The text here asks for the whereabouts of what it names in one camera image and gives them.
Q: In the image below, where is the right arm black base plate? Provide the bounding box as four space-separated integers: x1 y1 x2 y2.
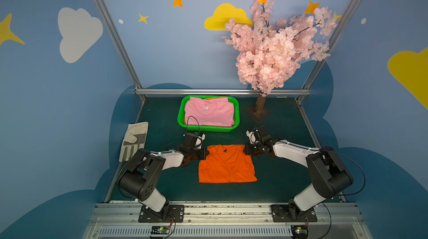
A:
271 204 318 222

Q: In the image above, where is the right aluminium frame post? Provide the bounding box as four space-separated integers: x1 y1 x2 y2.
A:
296 0 362 104

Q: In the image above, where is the left aluminium frame post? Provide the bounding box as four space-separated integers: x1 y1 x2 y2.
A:
93 0 147 103

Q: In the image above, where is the orange t-shirt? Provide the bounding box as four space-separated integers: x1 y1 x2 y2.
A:
198 144 257 184

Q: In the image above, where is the green plastic basket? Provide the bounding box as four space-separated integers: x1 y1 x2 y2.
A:
177 95 240 133

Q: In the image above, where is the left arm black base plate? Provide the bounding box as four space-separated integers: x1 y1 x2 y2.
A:
138 204 185 223

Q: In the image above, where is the aluminium front rail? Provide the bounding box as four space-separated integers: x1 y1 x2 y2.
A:
83 201 372 239

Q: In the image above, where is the right green circuit board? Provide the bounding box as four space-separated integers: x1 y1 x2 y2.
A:
291 226 308 239

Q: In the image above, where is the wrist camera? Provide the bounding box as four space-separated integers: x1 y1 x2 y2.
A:
246 130 257 144
195 132 206 149

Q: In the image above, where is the aluminium frame post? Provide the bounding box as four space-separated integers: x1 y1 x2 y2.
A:
93 0 147 103
296 0 362 104

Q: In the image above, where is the aluminium rear frame bar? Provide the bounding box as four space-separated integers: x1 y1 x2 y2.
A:
135 88 311 96

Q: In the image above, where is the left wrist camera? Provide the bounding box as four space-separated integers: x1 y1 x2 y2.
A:
195 132 206 149

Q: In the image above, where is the yellow t-shirt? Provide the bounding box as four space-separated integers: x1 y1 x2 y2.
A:
204 96 228 101

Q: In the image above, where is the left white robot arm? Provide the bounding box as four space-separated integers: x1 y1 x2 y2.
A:
118 132 208 214

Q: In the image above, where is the pink artificial blossom tree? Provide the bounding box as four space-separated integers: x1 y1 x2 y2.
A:
224 0 340 122

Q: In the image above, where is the left green circuit board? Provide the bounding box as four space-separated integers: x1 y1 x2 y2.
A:
150 226 171 237

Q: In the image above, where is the pink t-shirt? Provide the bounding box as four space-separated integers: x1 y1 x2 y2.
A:
184 97 235 127

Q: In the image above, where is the green circuit board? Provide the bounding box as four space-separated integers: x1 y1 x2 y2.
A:
291 226 308 239
150 226 171 237

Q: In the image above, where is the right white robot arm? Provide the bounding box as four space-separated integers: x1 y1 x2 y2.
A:
244 127 353 218

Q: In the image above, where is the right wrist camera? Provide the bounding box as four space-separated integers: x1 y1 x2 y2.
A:
246 130 257 144

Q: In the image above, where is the grey white work glove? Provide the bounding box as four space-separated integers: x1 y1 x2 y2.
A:
119 122 149 162

